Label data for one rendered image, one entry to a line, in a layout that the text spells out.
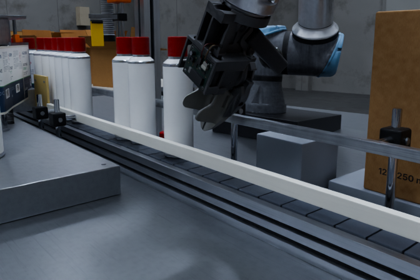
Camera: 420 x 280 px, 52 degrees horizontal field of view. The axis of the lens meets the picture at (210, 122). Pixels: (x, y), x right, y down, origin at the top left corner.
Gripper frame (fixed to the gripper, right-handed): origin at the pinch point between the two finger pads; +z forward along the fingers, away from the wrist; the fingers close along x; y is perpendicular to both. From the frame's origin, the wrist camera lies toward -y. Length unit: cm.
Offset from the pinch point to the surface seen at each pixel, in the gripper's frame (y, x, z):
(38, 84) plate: 4, -60, 33
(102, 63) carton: -81, -176, 104
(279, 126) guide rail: -2.9, 10.1, -6.8
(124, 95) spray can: 2.4, -21.5, 10.0
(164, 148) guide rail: 4.7, -2.9, 7.1
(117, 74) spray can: 3.1, -24.5, 6.9
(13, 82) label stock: 13, -53, 27
